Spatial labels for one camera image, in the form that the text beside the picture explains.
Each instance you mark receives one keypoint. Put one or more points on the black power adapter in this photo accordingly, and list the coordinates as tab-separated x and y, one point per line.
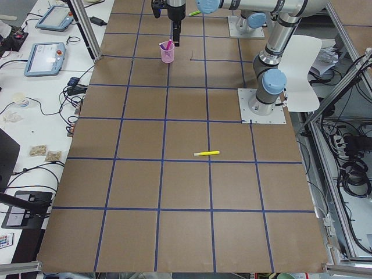
97	21

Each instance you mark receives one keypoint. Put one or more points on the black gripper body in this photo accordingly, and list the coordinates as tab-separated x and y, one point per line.
176	13

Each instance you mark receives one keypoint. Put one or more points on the pink marker pen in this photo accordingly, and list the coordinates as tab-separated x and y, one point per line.
169	44

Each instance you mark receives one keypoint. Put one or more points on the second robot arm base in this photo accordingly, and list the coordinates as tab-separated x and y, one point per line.
247	25

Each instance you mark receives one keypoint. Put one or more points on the white plastic chair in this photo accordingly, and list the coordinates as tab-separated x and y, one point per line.
297	59

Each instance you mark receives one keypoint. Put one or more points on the near blue teach pendant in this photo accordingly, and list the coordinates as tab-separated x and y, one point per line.
45	59

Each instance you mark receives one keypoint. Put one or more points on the blue teach pendant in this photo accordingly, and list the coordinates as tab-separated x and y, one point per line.
57	18
45	59

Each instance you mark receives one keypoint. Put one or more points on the black camera stand base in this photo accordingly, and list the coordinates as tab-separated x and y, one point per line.
27	209

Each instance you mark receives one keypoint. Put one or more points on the aluminium frame post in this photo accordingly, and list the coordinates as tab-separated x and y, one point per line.
85	28

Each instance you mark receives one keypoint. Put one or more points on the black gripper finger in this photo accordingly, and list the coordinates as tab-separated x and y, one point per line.
176	31

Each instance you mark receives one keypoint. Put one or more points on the yellow highlighter pen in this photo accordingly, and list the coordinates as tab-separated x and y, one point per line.
206	153

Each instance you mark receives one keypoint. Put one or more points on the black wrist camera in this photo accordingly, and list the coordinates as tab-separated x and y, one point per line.
157	6

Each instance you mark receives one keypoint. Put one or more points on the green highlighter pen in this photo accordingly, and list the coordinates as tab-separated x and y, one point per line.
198	12

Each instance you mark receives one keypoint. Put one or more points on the purple marker pen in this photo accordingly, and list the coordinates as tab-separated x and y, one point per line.
164	46

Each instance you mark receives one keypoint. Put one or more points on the colourful remote control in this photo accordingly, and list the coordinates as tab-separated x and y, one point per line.
6	240

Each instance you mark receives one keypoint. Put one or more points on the bag of snacks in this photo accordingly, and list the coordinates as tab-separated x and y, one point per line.
38	150
53	156

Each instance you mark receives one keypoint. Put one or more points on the far blue teach pendant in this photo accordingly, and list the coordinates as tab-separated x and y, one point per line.
57	18

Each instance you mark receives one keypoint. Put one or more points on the pink translucent plastic cup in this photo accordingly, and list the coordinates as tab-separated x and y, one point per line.
167	56

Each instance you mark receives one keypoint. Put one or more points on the white tape roll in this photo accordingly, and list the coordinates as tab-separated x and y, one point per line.
20	99

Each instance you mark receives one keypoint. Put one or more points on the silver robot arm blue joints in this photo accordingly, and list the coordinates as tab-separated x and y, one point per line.
271	81

